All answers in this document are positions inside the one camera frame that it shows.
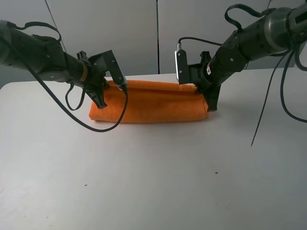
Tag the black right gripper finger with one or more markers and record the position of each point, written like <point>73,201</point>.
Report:
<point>211,96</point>

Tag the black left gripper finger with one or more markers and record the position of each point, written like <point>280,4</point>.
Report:
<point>97,96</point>

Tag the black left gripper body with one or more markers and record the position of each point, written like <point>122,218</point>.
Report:
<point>96,71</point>

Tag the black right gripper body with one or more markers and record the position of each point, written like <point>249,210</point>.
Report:
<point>209,73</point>

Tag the orange terry towel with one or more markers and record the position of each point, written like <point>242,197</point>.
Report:
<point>152,102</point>

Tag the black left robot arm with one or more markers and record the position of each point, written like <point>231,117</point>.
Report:
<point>49,61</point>

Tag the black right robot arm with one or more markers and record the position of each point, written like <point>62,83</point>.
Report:
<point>275,31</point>

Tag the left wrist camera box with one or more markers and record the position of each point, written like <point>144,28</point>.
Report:
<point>106,62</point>

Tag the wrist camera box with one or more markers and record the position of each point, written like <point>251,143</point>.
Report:
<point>186,73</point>
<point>106,62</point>

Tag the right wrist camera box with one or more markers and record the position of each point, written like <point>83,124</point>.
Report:
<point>186,73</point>

